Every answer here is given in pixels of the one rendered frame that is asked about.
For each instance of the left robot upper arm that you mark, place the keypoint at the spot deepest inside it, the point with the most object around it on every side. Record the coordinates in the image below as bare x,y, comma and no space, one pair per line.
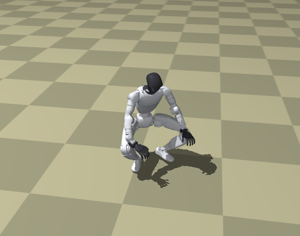
170,98

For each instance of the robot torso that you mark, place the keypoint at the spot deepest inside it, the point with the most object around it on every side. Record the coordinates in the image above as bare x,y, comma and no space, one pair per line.
146,104

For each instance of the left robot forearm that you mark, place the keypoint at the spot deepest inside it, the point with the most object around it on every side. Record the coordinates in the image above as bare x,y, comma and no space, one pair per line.
180,119

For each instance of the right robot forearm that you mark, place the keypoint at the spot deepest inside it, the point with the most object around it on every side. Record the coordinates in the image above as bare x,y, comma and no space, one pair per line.
129,130

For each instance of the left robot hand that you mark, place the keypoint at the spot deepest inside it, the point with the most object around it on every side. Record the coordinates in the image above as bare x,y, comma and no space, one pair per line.
187,136

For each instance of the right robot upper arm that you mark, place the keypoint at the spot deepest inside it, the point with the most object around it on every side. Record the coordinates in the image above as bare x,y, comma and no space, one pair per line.
132,99

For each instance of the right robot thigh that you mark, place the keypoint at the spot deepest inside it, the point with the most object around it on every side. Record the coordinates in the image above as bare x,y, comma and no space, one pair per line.
126,149

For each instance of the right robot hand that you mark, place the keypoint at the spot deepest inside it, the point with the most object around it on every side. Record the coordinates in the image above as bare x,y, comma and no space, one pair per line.
141,149

